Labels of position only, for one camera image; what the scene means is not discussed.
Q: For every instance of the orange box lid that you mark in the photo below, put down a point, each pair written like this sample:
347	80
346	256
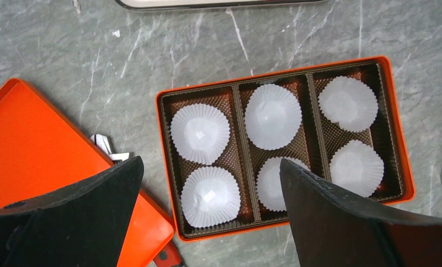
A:
42	151

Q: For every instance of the white strawberry tray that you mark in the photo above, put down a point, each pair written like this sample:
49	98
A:
165	5

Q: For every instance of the white paper cup front right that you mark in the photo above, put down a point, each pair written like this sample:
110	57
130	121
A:
357	168

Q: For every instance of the white paper cup back middle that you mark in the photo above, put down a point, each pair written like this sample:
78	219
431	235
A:
273	117

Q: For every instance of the white paper cup front middle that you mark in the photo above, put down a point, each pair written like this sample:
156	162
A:
268	184

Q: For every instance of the white paper cup front left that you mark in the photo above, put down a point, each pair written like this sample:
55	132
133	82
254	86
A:
209	197

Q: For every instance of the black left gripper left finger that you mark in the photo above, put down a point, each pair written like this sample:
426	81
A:
81	224

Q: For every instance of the white paper cup back right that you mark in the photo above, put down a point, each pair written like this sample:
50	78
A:
350	103

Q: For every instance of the white paper cup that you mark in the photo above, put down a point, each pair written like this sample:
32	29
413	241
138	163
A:
273	117
200	133
357	168
209	197
350	103
268	184

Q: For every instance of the white paper cup back left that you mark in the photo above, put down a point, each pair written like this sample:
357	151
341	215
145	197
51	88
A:
200	133

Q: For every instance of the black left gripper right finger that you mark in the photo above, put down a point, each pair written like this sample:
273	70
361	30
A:
332	226

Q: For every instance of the orange chocolate box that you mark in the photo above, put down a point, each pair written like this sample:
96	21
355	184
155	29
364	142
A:
315	142

